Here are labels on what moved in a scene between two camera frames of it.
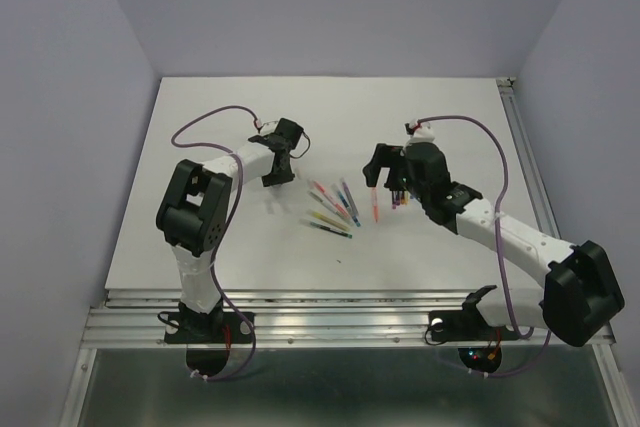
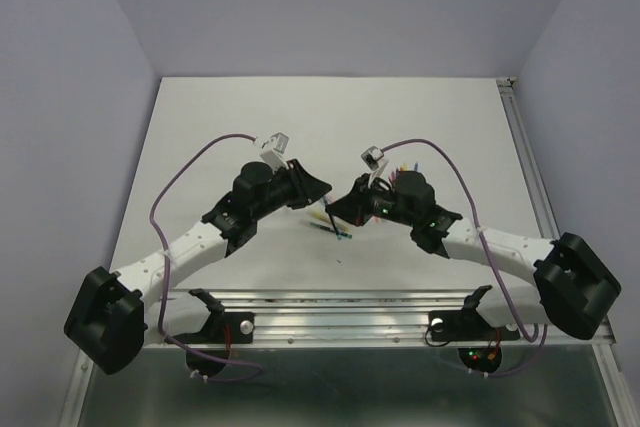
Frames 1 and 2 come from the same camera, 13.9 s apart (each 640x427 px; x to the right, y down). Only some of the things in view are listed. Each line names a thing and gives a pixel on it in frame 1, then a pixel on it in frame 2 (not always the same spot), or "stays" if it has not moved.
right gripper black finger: x=384 y=156 to x=350 y=206
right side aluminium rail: x=529 y=157 stays
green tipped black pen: x=331 y=229 stays
